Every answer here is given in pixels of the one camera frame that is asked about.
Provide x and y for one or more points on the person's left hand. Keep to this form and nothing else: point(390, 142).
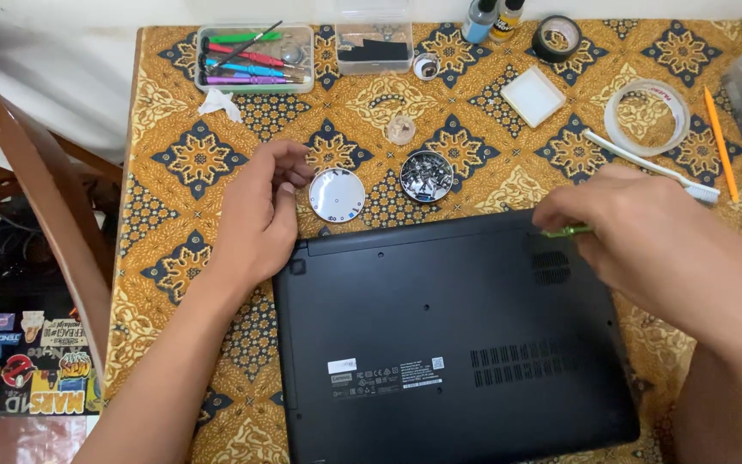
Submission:
point(252, 219)

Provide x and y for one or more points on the round tin of screws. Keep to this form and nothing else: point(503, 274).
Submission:
point(426, 176)

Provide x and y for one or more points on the sticker-covered black case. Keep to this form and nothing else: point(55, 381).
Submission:
point(23, 367)

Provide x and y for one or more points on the clear plastic tool tray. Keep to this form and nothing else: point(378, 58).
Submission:
point(255, 59)

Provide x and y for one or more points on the black laptop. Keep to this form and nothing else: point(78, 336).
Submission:
point(448, 348)

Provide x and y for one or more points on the white toothbrush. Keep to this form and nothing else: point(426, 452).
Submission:
point(641, 161)

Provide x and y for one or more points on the person's right fingers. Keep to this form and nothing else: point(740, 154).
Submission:
point(570, 206)

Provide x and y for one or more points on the black tape roll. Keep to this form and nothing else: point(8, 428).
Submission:
point(542, 44)

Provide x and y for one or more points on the brown patterned batik tablecloth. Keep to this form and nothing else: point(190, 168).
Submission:
point(171, 193)

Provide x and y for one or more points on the white round lid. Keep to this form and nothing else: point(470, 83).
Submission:
point(337, 195)

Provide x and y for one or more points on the clear tape roll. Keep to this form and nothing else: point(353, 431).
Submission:
point(612, 126)

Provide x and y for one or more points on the brown wooden chair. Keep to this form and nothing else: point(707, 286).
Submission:
point(42, 193)

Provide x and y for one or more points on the thin black tool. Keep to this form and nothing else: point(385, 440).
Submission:
point(245, 45)

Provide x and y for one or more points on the orange plastic stick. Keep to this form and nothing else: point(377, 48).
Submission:
point(721, 145)

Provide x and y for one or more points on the person's right hand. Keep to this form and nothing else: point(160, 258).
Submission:
point(661, 251)

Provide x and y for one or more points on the yellow bottle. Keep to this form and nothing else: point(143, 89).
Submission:
point(506, 22)

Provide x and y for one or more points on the black foam piece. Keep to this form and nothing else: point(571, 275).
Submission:
point(377, 51)

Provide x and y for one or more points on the crumpled white tissue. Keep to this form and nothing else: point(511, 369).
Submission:
point(219, 104)

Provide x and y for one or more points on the blue bottle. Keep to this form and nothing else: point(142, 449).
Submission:
point(478, 22)

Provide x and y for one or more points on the clear plastic box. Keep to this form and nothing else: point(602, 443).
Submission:
point(374, 45)

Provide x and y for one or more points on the green plastic pry tool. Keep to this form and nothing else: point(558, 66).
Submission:
point(242, 37)

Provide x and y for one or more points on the small clear round container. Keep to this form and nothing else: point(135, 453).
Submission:
point(401, 129)

